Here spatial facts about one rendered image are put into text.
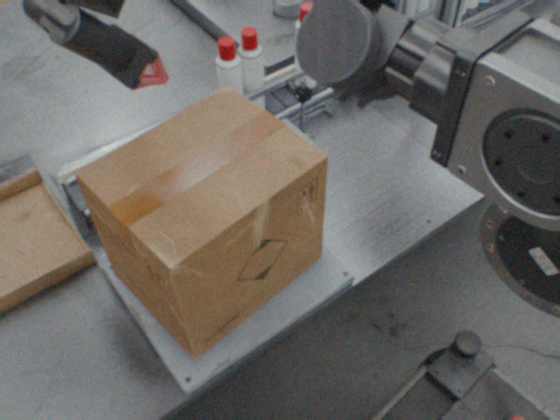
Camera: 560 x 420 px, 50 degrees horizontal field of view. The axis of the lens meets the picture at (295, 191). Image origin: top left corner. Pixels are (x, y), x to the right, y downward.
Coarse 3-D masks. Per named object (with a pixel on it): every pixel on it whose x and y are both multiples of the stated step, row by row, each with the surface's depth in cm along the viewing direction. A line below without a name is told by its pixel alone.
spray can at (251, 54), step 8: (248, 32) 120; (256, 32) 120; (248, 40) 120; (256, 40) 121; (240, 48) 123; (248, 48) 121; (256, 48) 122; (240, 56) 122; (248, 56) 122; (256, 56) 122; (248, 64) 123; (256, 64) 123; (248, 72) 124; (256, 72) 125; (248, 80) 126; (256, 80) 126; (248, 88) 128; (256, 88) 128; (264, 96) 132; (256, 104) 131; (264, 104) 133
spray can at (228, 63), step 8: (224, 40) 118; (232, 40) 118; (224, 48) 117; (232, 48) 118; (224, 56) 118; (232, 56) 119; (216, 64) 120; (224, 64) 119; (232, 64) 119; (240, 64) 121; (224, 72) 120; (232, 72) 120; (240, 72) 122; (224, 80) 122; (232, 80) 122; (240, 80) 123; (240, 88) 125
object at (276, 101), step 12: (492, 0) 166; (504, 0) 166; (468, 12) 162; (276, 96) 138; (288, 96) 138; (312, 96) 139; (276, 108) 136; (288, 108) 136; (72, 192) 119; (84, 204) 117
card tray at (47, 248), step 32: (0, 192) 122; (32, 192) 125; (0, 224) 119; (32, 224) 119; (64, 224) 119; (0, 256) 114; (32, 256) 114; (64, 256) 114; (0, 288) 109; (32, 288) 107
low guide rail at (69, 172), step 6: (294, 66) 140; (276, 72) 139; (282, 72) 139; (288, 72) 140; (264, 78) 137; (270, 78) 137; (276, 78) 138; (264, 84) 137; (108, 150) 121; (96, 156) 120; (84, 162) 119; (90, 162) 119; (72, 168) 118; (78, 168) 118; (60, 174) 117; (66, 174) 117; (72, 174) 118; (60, 180) 118
